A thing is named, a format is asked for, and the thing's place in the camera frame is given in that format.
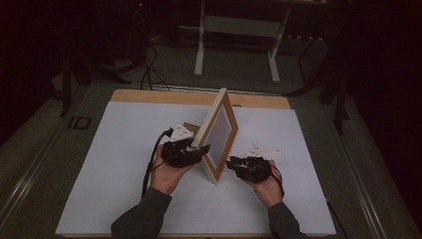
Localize black rectangular floor bracket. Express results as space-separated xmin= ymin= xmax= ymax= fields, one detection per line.
xmin=67 ymin=116 xmax=93 ymax=130

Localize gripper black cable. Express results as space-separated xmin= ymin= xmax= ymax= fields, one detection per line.
xmin=140 ymin=127 xmax=174 ymax=200
xmin=270 ymin=163 xmax=286 ymax=200

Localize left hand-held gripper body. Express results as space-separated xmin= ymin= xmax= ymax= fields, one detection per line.
xmin=160 ymin=121 xmax=200 ymax=169

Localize black metal stand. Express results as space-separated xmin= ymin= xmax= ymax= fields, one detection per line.
xmin=283 ymin=33 xmax=351 ymax=136
xmin=59 ymin=53 xmax=132 ymax=118

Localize white table mat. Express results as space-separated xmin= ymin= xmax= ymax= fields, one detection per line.
xmin=55 ymin=101 xmax=337 ymax=237

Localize person's left hand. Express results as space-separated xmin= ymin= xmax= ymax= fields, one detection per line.
xmin=149 ymin=144 xmax=194 ymax=196

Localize wooden picture frame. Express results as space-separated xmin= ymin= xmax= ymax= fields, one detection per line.
xmin=183 ymin=87 xmax=240 ymax=185

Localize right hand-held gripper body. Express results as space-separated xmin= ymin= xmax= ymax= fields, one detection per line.
xmin=237 ymin=143 xmax=283 ymax=184

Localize black floor cables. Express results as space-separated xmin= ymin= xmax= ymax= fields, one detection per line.
xmin=138 ymin=42 xmax=172 ymax=93

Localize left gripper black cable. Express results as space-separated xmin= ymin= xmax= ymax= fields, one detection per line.
xmin=140 ymin=127 xmax=174 ymax=200

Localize person's right hand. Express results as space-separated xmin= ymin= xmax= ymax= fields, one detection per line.
xmin=246 ymin=159 xmax=286 ymax=209

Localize thin black cable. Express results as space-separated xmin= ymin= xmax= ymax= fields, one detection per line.
xmin=325 ymin=198 xmax=349 ymax=239

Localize metal floor rail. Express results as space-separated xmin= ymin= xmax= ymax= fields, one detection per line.
xmin=324 ymin=108 xmax=390 ymax=239
xmin=0 ymin=125 xmax=69 ymax=227

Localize white metal stand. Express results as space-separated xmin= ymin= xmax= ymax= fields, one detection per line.
xmin=193 ymin=0 xmax=293 ymax=85

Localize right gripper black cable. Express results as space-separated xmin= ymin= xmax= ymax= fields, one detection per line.
xmin=270 ymin=163 xmax=286 ymax=200

